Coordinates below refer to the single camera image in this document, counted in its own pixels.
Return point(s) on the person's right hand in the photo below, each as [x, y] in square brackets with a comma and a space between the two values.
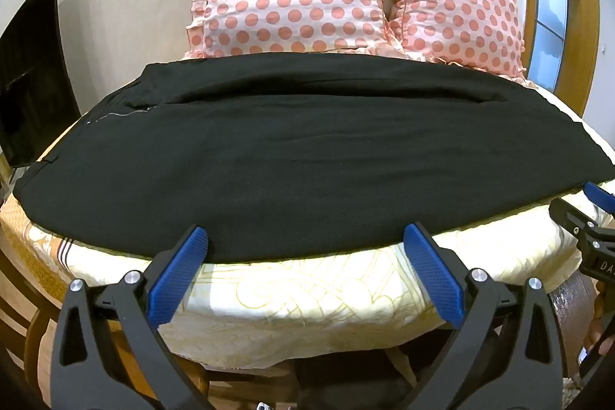
[604, 323]

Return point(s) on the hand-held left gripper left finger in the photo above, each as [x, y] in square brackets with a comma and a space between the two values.
[180, 275]

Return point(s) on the black pants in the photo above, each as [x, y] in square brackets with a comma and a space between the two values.
[312, 160]

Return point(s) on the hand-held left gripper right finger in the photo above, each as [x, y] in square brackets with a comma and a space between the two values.
[432, 275]

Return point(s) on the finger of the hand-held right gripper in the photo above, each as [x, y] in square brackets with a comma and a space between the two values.
[603, 197]
[569, 214]

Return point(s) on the cream patterned bed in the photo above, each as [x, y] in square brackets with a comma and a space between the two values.
[298, 299]

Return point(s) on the wooden bed frame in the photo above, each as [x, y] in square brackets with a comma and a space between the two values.
[29, 318]

